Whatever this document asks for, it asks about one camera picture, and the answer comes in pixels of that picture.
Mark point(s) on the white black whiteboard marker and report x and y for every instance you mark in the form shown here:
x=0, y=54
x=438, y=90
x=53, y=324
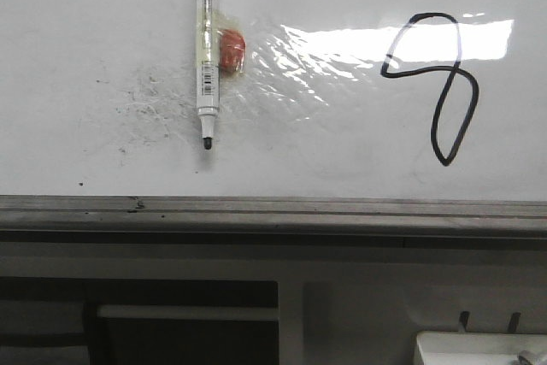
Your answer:
x=208, y=67

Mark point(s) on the grey aluminium marker tray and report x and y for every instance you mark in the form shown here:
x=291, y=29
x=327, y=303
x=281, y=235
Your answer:
x=275, y=216

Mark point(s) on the white table frame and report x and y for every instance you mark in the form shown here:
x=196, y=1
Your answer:
x=260, y=303

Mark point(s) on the red round magnet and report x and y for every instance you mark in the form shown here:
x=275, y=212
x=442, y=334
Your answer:
x=232, y=51

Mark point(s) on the white box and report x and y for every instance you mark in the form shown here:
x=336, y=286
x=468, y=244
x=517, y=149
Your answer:
x=479, y=348

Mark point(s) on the white whiteboard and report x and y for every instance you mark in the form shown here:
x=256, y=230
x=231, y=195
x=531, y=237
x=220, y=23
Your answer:
x=422, y=99

